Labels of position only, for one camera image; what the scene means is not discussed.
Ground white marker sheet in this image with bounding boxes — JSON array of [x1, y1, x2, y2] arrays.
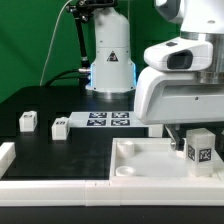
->
[[69, 111, 144, 128]]

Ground white U-shaped fence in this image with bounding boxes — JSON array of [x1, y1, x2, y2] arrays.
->
[[0, 142, 224, 206]]

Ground black cables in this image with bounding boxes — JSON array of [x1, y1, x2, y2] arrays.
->
[[44, 68, 92, 88]]

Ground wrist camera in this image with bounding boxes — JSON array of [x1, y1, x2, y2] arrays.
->
[[144, 37, 213, 71]]

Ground black camera stand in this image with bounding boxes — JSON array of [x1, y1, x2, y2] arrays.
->
[[65, 0, 118, 88]]

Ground white cable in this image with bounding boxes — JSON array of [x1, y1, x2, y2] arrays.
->
[[39, 0, 73, 87]]

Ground white square tabletop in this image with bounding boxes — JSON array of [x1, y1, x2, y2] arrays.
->
[[108, 137, 224, 183]]

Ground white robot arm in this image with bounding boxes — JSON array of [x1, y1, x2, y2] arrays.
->
[[87, 0, 224, 125]]

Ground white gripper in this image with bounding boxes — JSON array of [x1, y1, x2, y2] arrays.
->
[[134, 67, 224, 153]]

